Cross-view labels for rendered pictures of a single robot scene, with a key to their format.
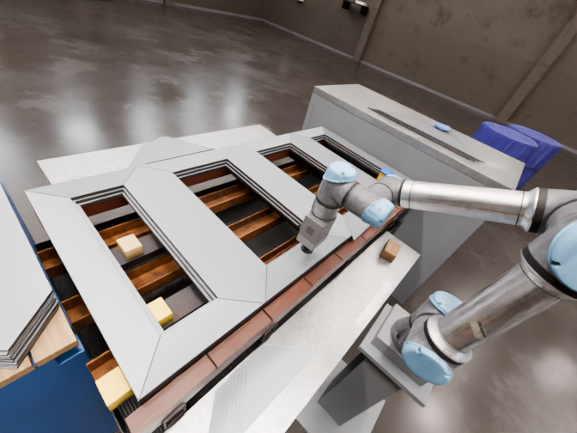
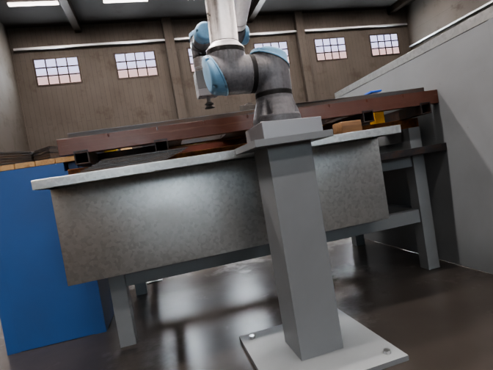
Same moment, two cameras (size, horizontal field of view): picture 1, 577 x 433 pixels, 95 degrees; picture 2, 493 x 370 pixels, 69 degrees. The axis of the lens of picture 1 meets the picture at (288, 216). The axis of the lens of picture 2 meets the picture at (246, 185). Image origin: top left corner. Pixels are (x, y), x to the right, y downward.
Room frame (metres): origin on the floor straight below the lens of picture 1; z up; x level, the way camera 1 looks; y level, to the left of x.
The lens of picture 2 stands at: (-0.35, -1.26, 0.60)
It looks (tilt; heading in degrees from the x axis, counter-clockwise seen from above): 2 degrees down; 47
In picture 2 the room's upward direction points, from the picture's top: 9 degrees counter-clockwise
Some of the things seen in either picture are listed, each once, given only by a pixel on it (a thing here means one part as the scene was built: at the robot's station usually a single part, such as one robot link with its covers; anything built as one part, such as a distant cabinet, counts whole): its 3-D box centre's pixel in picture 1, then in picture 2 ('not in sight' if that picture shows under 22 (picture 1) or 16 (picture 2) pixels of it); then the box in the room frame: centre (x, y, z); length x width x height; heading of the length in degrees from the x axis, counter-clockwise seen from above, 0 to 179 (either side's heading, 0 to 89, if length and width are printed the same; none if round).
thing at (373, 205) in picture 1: (370, 204); (207, 36); (0.58, -0.19, 1.15); 0.11 x 0.11 x 0.08; 62
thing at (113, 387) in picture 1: (116, 387); not in sight; (0.14, 0.23, 0.79); 0.06 x 0.05 x 0.04; 58
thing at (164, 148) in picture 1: (163, 151); not in sight; (1.06, 0.68, 0.77); 0.45 x 0.20 x 0.04; 148
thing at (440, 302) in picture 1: (441, 317); (268, 71); (0.52, -0.53, 0.89); 0.13 x 0.12 x 0.14; 152
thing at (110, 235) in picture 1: (249, 189); not in sight; (1.08, 0.23, 0.70); 1.66 x 0.08 x 0.05; 148
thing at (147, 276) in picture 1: (277, 213); not in sight; (0.97, 0.05, 0.70); 1.66 x 0.08 x 0.05; 148
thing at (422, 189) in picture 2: not in sight; (420, 198); (1.40, -0.58, 0.34); 0.06 x 0.06 x 0.68; 58
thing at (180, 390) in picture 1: (348, 251); (268, 120); (0.77, -0.27, 0.80); 1.62 x 0.04 x 0.06; 148
